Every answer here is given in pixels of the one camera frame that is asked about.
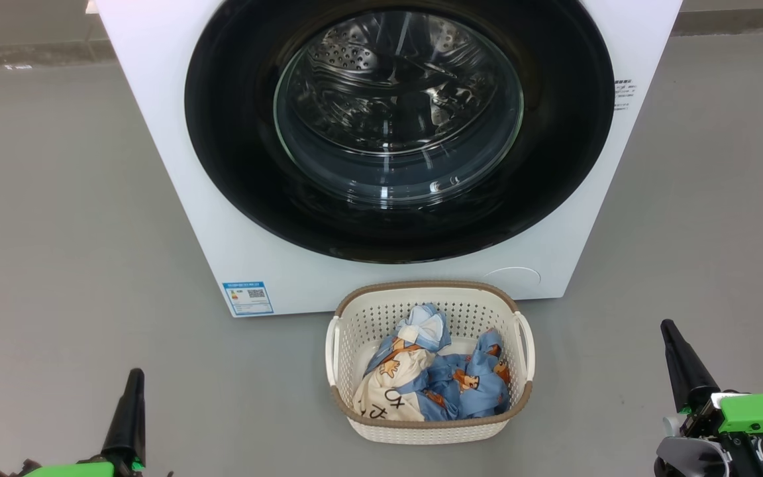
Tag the black text notice label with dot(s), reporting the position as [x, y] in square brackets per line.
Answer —
[625, 94]

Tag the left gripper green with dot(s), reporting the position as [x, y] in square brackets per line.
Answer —
[77, 471]

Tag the blue energy label sticker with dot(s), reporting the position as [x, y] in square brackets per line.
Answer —
[248, 298]

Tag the round white filter cover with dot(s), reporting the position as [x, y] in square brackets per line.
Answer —
[512, 277]

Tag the round black glass washer door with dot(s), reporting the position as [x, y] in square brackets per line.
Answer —
[222, 119]

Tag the cream garment with black letters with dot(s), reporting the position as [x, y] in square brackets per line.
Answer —
[388, 397]

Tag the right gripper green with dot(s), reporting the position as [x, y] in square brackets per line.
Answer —
[762, 411]

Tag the stainless steel washing machine drum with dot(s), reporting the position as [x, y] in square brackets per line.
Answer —
[355, 53]

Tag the white front-load washing machine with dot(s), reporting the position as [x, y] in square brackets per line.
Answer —
[156, 165]

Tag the blue garment with bear print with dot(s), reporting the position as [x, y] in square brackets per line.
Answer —
[481, 391]

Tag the cream perforated laundry basket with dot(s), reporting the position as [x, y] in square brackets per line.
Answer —
[368, 318]

